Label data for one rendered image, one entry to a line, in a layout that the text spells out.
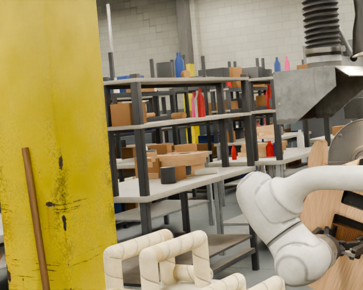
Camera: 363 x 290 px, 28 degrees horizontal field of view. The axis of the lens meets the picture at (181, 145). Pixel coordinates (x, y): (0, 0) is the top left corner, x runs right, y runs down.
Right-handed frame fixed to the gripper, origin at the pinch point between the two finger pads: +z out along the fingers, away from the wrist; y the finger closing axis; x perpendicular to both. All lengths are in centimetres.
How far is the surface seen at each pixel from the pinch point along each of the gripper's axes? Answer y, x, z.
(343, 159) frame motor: -11.9, 16.7, 18.5
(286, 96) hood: -23.0, 33.5, -10.2
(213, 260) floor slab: -211, -182, 395
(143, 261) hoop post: -11, 8, -87
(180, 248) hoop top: -9, 9, -78
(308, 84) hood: -17.9, 38.0, -10.2
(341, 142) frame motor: -13.8, 21.3, 18.8
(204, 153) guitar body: -205, -69, 316
